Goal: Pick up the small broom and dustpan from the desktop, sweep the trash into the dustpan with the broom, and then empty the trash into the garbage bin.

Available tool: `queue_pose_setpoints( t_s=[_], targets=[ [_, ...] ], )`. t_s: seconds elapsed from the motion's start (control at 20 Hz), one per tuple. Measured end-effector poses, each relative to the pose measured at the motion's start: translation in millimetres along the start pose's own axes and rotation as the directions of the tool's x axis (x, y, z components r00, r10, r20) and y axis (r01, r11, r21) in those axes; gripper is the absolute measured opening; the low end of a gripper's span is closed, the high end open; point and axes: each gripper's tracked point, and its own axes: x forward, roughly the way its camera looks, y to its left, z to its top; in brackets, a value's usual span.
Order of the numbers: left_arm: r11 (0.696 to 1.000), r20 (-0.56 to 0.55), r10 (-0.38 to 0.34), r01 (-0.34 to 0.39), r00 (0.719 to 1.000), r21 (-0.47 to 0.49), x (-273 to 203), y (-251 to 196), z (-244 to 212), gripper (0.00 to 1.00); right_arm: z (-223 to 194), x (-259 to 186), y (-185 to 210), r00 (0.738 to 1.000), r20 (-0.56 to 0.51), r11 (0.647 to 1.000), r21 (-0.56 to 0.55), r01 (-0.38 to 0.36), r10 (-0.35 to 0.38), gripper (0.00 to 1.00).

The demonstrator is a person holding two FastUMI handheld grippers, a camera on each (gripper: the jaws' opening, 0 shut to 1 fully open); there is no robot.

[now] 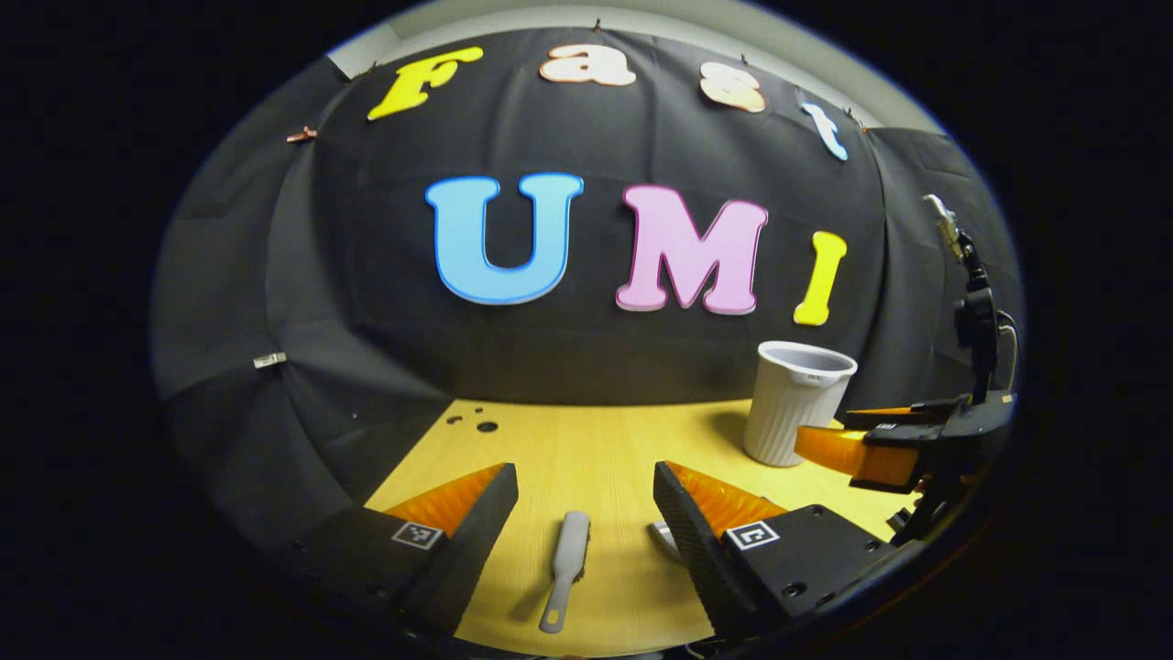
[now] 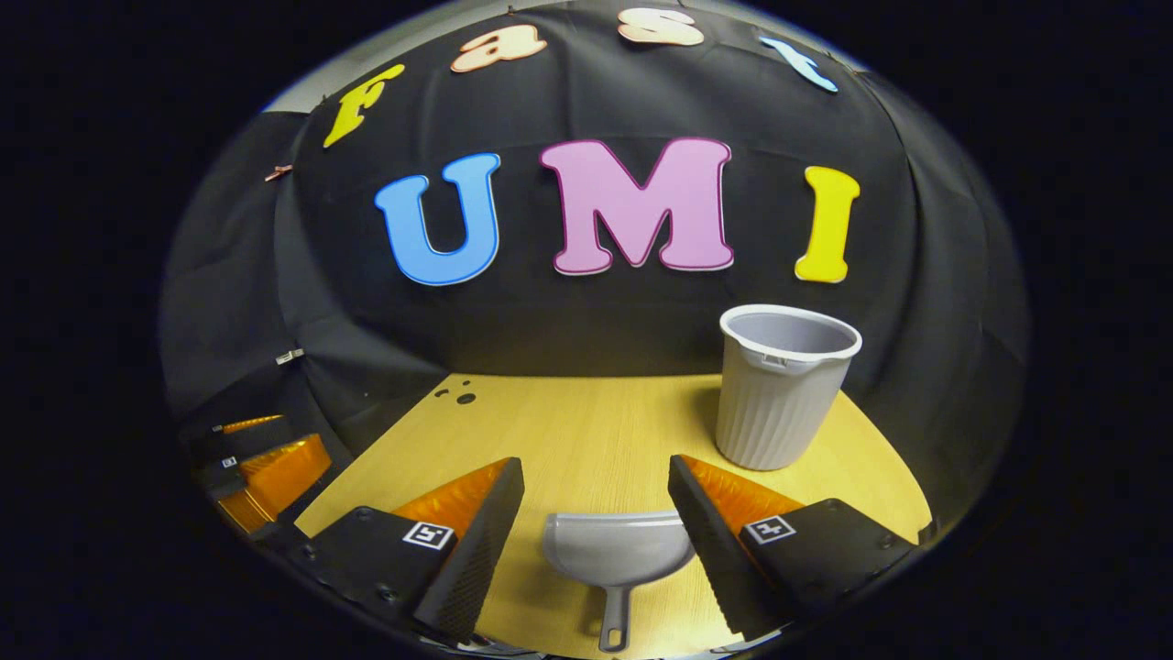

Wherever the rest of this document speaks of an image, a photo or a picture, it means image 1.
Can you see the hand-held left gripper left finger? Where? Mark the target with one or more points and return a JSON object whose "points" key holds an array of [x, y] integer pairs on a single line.
{"points": [[472, 550]]}

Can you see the grey ribbed garbage bin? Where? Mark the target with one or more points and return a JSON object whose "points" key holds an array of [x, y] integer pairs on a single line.
{"points": [[788, 422]]}

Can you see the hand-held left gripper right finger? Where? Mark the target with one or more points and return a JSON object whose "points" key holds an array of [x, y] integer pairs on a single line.
{"points": [[696, 550]]}

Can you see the copper cloth clip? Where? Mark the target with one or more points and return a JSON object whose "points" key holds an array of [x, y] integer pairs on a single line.
{"points": [[301, 135]]}

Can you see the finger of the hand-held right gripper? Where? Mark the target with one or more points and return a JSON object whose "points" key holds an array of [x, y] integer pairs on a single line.
{"points": [[852, 454], [903, 412]]}

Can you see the white cloth clip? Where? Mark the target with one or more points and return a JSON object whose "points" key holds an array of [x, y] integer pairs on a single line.
{"points": [[269, 360]]}

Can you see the grey plastic dustpan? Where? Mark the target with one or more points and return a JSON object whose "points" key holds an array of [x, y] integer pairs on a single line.
{"points": [[667, 541]]}

